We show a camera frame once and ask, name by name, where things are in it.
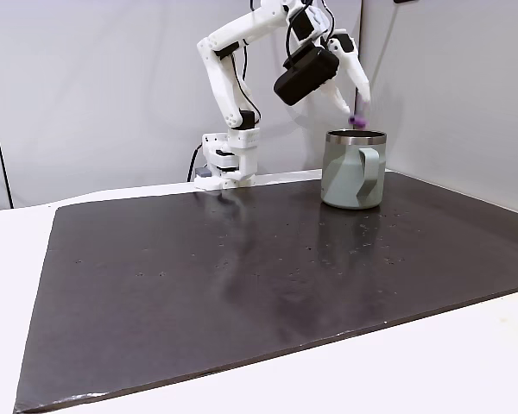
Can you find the purple pen grip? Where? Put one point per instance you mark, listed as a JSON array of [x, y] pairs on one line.
[[359, 121]]

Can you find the sage green metal mug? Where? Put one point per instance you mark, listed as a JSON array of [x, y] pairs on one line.
[[341, 181]]

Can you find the grey base connector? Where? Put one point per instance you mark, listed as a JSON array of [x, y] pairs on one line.
[[203, 172]]

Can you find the dark glossy table mat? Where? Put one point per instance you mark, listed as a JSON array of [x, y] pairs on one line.
[[198, 280]]

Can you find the black camera box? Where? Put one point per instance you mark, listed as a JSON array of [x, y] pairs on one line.
[[304, 79]]

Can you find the black wall fixture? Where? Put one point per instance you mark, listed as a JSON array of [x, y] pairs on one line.
[[405, 1]]

